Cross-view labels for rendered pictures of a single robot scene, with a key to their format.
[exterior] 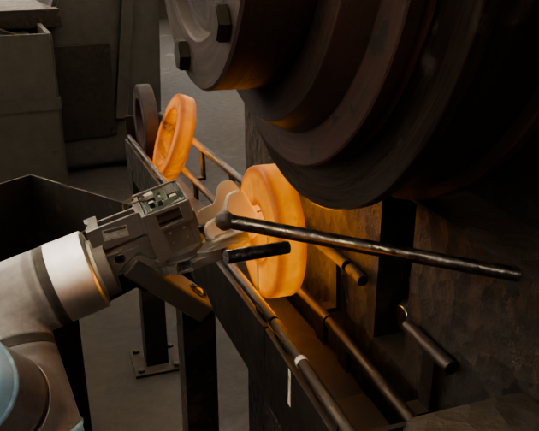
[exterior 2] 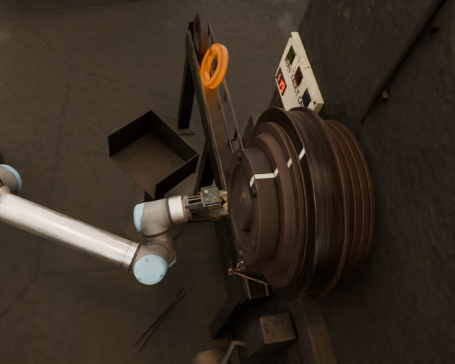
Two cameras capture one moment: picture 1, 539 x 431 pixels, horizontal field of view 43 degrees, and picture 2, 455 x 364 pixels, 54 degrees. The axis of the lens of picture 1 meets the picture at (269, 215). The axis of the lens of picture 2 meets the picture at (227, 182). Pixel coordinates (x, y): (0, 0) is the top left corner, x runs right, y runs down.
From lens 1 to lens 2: 99 cm
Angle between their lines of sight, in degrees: 36
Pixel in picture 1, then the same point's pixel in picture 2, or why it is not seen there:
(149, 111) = (204, 40)
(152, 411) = not seen: hidden behind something
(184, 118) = (221, 68)
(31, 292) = (165, 220)
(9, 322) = (158, 229)
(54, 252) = (173, 209)
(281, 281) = not seen: hidden behind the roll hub
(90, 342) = (151, 105)
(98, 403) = not seen: hidden behind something
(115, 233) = (193, 206)
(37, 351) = (165, 237)
